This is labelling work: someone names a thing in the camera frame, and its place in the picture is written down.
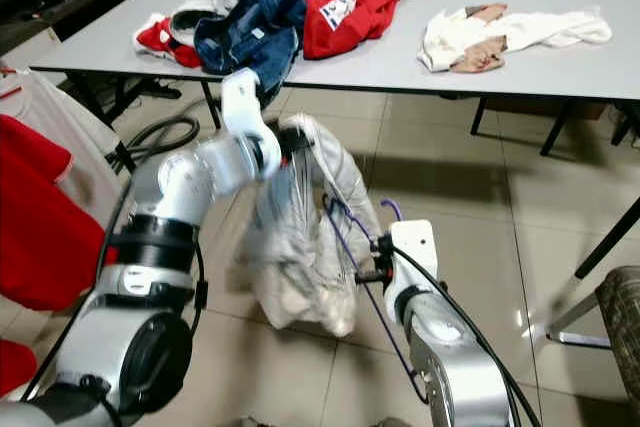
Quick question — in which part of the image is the black table leg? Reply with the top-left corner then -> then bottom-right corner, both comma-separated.
610,107 -> 640,143
470,99 -> 489,138
540,102 -> 583,156
202,82 -> 223,128

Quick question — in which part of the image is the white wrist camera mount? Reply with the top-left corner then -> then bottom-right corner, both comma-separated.
222,67 -> 276,143
388,219 -> 441,298

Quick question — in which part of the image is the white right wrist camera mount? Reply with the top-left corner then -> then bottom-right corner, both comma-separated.
388,219 -> 441,298

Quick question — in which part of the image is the red shirt with print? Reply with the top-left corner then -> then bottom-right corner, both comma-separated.
280,0 -> 423,61
0,337 -> 36,398

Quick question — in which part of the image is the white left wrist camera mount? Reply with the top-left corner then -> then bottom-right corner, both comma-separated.
222,67 -> 276,143

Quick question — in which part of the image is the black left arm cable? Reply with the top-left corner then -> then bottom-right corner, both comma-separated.
102,172 -> 151,278

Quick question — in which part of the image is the blue denim jacket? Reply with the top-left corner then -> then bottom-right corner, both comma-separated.
193,0 -> 308,98

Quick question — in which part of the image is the purple plastic hanger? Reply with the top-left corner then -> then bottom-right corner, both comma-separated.
320,162 -> 431,406

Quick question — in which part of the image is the cream jacket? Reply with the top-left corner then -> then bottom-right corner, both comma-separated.
240,112 -> 383,340

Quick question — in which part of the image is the red and white garment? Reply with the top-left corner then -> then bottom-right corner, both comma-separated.
132,13 -> 206,70

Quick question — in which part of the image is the black hose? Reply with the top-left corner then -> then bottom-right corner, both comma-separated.
125,115 -> 201,158

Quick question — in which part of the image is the chair with metal legs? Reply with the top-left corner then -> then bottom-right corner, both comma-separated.
545,197 -> 640,408

